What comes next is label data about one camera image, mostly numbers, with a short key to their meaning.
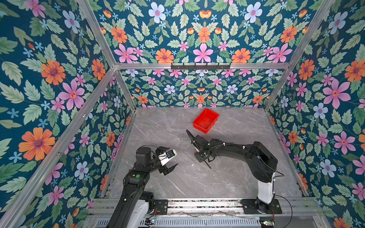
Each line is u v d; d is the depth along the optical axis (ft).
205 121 3.75
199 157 2.69
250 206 2.36
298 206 2.46
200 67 3.06
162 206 2.41
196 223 2.51
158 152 2.27
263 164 1.63
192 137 2.62
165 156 2.06
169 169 2.26
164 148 2.47
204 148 2.34
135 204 1.89
